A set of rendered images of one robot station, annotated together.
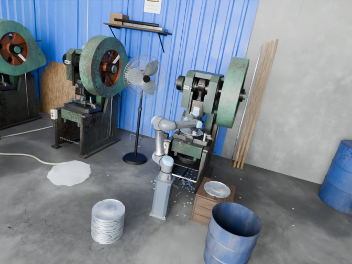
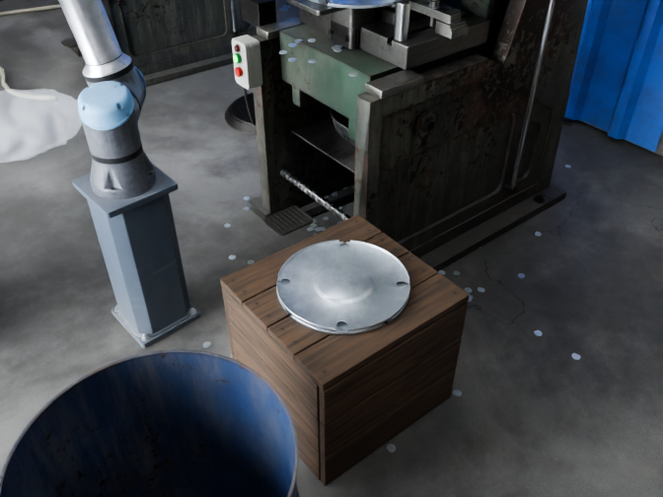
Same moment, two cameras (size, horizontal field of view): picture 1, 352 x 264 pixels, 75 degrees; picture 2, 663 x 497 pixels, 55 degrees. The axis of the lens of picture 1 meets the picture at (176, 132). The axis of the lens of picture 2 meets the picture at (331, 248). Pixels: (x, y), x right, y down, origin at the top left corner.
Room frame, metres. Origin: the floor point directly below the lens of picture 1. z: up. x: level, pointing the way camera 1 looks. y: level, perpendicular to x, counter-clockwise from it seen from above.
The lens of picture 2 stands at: (1.32, -1.13, 1.29)
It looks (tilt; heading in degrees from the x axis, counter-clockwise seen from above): 39 degrees down; 36
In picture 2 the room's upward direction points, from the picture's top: straight up
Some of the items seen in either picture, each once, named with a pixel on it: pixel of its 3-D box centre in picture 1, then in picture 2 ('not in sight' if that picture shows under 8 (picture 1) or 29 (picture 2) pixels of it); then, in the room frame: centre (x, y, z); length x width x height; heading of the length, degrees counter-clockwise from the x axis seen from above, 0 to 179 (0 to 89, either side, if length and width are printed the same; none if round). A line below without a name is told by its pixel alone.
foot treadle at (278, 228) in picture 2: (183, 175); (348, 198); (2.72, -0.19, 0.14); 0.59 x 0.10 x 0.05; 164
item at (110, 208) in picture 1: (108, 209); not in sight; (1.69, 0.49, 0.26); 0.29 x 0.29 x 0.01
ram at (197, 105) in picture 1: (196, 110); not in sight; (2.81, -0.22, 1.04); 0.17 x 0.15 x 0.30; 164
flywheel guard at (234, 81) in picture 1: (230, 91); not in sight; (2.86, -0.58, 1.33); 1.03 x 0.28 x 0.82; 164
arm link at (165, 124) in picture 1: (182, 124); not in sight; (2.16, -0.05, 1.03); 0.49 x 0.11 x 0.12; 132
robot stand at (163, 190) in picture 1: (162, 195); (141, 253); (2.08, 0.03, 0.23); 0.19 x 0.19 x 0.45; 78
